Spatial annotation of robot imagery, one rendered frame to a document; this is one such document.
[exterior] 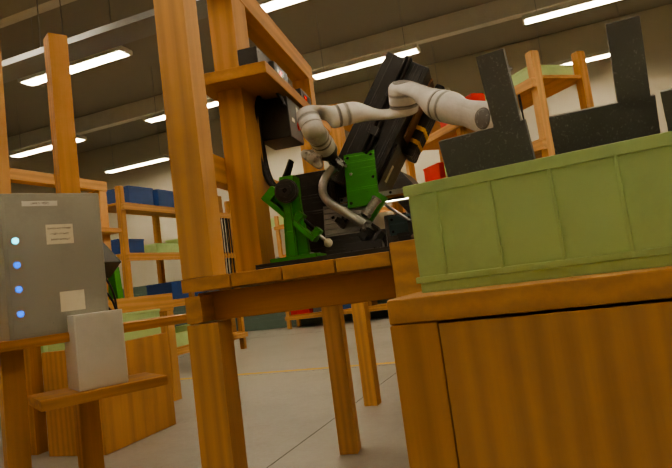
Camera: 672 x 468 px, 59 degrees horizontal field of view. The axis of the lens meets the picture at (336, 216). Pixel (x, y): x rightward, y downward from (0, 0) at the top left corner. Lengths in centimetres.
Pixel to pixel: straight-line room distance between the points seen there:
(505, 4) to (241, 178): 794
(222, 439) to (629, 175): 116
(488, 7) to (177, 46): 815
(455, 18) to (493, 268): 884
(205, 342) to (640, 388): 108
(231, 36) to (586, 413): 166
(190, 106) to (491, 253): 101
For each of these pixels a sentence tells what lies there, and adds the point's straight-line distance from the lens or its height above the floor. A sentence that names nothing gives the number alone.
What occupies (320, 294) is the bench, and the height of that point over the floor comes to 79.
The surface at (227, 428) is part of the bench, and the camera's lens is 162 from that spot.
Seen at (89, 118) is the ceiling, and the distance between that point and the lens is 1257.
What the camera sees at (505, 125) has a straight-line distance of 101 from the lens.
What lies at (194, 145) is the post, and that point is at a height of 123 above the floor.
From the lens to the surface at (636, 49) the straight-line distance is 100.
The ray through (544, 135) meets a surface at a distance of 459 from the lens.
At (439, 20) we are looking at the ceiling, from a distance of 970.
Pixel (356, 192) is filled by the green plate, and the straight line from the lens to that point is 211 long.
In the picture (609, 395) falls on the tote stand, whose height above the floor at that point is 64.
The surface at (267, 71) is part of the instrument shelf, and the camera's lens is 195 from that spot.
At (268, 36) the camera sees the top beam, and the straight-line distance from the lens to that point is 257.
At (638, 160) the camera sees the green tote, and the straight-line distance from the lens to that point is 88.
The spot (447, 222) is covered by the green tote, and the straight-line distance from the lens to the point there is 92.
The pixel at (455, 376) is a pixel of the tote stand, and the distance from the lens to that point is 85.
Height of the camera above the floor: 83
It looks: 6 degrees up
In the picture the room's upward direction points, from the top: 8 degrees counter-clockwise
